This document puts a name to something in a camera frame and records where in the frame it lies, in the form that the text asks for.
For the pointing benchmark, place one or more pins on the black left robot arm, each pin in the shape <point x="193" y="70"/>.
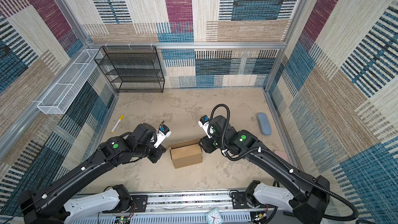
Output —
<point x="55" y="204"/>

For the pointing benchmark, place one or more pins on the pink flat case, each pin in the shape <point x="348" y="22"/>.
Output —
<point x="282" y="154"/>

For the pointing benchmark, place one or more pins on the white wire mesh basket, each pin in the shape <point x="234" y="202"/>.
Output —
<point x="60" y="97"/>

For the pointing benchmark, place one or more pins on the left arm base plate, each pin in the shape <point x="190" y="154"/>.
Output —
<point x="138" y="205"/>

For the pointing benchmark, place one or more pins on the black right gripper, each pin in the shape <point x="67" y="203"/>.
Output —
<point x="207" y="145"/>

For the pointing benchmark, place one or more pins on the brown cardboard box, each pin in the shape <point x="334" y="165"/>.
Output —
<point x="186" y="154"/>

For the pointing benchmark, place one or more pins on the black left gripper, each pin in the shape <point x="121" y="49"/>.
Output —
<point x="160" y="150"/>

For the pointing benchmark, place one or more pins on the black wire shelf rack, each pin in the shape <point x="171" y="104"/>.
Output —
<point x="131" y="69"/>

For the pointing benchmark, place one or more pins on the small teal alarm clock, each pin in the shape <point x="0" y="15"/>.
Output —
<point x="214" y="217"/>

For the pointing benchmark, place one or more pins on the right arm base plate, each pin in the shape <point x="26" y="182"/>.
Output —
<point x="239" y="200"/>

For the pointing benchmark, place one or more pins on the blue-grey glasses case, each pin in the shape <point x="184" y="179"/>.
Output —
<point x="264" y="124"/>

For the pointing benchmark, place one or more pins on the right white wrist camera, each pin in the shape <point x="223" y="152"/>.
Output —
<point x="204" y="124"/>

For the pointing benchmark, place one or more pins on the yellow-capped white marker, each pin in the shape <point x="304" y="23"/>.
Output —
<point x="116" y="124"/>

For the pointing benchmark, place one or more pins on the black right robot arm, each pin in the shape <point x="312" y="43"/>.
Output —
<point x="300" y="195"/>

